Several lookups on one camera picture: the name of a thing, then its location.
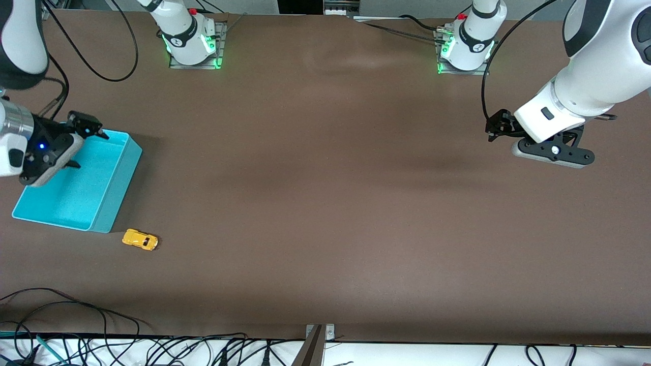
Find yellow beetle toy car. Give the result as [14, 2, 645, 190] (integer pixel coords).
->
[122, 229, 159, 252]

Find turquoise plastic bin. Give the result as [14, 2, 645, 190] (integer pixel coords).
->
[11, 130, 143, 234]

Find grey metal background box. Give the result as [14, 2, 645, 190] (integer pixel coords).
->
[323, 0, 361, 16]

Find black background object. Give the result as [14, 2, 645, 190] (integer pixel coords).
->
[279, 0, 324, 15]

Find white lower board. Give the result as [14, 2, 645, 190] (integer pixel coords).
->
[0, 334, 651, 366]

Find grey metal beam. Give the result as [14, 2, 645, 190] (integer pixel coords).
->
[291, 325, 325, 366]

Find black cable with brass plug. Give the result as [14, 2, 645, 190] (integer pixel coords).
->
[38, 61, 70, 120]

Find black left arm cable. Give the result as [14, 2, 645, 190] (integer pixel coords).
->
[481, 0, 618, 123]

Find black looping right arm cable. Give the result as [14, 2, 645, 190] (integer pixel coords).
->
[43, 0, 139, 83]

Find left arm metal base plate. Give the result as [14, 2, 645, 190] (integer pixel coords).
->
[436, 28, 491, 76]

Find black looping floor cable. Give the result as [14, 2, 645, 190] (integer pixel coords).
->
[0, 288, 108, 366]

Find thin black tabletop cables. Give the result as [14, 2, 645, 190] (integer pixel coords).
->
[364, 14, 458, 45]

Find thin dark floor cable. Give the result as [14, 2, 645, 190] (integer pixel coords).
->
[0, 302, 153, 351]

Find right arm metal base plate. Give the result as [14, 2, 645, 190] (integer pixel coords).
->
[169, 21, 227, 69]

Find teal cable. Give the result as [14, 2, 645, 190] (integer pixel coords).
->
[0, 330, 67, 362]

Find metal table bracket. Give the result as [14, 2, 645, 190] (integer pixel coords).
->
[306, 324, 336, 341]

